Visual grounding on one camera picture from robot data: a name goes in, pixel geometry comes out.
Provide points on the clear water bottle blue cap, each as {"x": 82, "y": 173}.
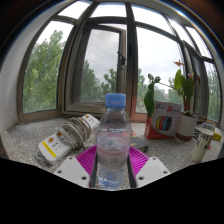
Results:
{"x": 113, "y": 140}

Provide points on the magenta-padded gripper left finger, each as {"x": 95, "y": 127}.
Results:
{"x": 85, "y": 160}

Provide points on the red white filament box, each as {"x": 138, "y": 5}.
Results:
{"x": 163, "y": 121}

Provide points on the small colourful box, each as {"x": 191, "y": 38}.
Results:
{"x": 208, "y": 126}

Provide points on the brown-framed window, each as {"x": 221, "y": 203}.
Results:
{"x": 130, "y": 66}

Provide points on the white mug black lettering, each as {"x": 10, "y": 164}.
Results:
{"x": 201, "y": 145}

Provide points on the potted plant white pot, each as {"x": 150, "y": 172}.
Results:
{"x": 186, "y": 125}

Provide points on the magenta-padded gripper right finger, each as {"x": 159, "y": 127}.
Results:
{"x": 138, "y": 160}

